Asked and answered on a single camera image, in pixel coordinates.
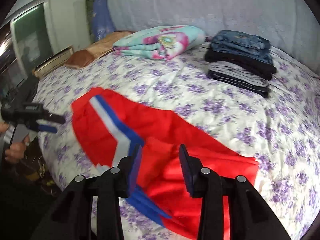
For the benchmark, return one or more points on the red pants with blue stripe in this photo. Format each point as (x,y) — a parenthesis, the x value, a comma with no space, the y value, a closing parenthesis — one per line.
(108,126)

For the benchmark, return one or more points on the folded blue jeans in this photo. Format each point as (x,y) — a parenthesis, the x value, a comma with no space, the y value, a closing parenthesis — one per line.
(239,43)

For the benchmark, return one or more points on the wooden headboard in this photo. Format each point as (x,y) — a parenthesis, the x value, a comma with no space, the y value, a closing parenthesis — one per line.
(54,62)

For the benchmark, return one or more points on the white lace cover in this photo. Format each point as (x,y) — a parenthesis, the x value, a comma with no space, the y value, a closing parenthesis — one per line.
(289,25)

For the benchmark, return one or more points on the left hand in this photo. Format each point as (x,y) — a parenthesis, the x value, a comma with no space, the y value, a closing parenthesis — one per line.
(14,141)

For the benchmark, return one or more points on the purple floral bed sheet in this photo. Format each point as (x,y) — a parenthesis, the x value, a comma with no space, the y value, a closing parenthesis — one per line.
(281,131)

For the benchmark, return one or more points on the folded black pants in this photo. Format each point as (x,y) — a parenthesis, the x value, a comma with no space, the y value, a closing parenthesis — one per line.
(255,66)

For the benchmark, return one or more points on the window with white frame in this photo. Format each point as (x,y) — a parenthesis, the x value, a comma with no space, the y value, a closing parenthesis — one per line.
(33,35)

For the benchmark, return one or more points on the folded teal pink floral quilt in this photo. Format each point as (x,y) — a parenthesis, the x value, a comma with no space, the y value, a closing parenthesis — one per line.
(160,43)

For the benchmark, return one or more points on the brown satin pillow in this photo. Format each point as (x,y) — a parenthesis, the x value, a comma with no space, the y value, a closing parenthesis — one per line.
(82,58)

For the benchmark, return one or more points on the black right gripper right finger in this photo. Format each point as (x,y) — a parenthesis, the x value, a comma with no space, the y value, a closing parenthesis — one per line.
(250,217)

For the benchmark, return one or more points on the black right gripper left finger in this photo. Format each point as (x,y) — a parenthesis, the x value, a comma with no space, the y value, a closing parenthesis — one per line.
(70,215)

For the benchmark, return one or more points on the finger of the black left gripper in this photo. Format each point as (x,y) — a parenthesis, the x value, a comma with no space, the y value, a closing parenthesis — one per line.
(54,118)
(46,128)

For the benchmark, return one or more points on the folded navy striped pants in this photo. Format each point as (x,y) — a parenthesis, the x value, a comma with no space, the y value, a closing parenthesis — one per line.
(260,90)

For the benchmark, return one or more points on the folded grey white garment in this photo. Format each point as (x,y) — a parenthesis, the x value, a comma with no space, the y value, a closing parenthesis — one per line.
(236,72)

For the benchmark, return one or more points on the blue patterned cloth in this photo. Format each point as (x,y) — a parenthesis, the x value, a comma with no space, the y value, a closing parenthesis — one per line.
(102,23)

